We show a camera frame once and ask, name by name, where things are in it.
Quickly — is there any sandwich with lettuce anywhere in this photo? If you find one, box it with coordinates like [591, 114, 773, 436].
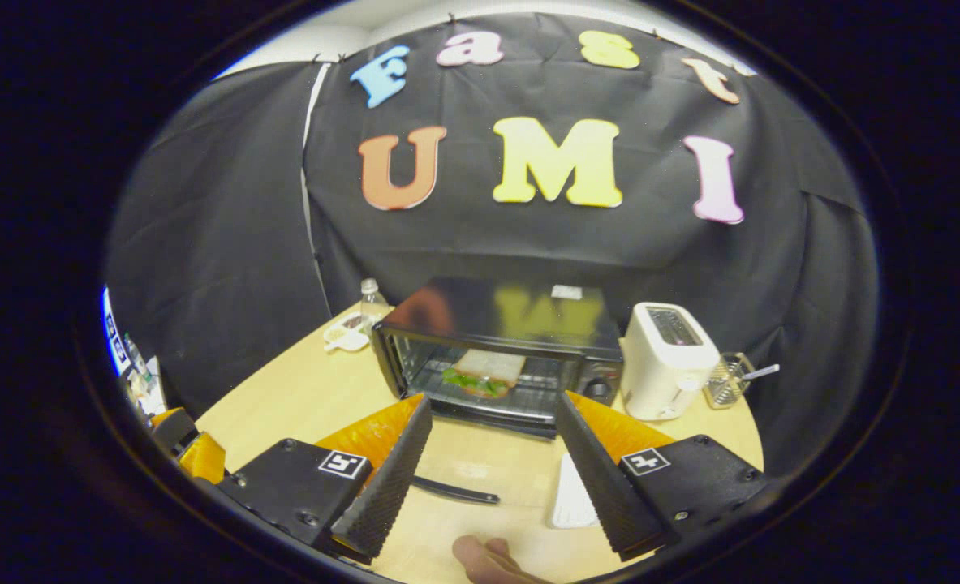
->
[441, 349, 527, 400]

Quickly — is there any clear water bottle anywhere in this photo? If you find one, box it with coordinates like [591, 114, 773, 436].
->
[359, 278, 390, 329]

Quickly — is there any small white plate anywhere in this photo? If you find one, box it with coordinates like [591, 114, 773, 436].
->
[550, 450, 602, 530]

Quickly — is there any black backdrop cloth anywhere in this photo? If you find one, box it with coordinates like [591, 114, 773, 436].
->
[106, 12, 882, 479]

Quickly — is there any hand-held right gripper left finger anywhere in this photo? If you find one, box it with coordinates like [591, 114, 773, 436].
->
[218, 393, 433, 566]

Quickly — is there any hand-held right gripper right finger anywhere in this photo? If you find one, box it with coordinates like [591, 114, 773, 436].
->
[555, 391, 773, 562]

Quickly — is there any blue and white board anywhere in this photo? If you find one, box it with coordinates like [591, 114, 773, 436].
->
[101, 286, 164, 416]

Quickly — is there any white divided snack dish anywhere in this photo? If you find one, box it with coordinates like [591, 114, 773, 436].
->
[323, 312, 371, 353]

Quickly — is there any white toaster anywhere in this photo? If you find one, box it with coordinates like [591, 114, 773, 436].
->
[619, 302, 721, 421]

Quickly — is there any wire mesh basket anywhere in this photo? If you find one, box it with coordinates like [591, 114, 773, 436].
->
[705, 351, 756, 409]

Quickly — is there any black electric oven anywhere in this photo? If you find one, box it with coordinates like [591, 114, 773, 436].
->
[370, 277, 626, 505]

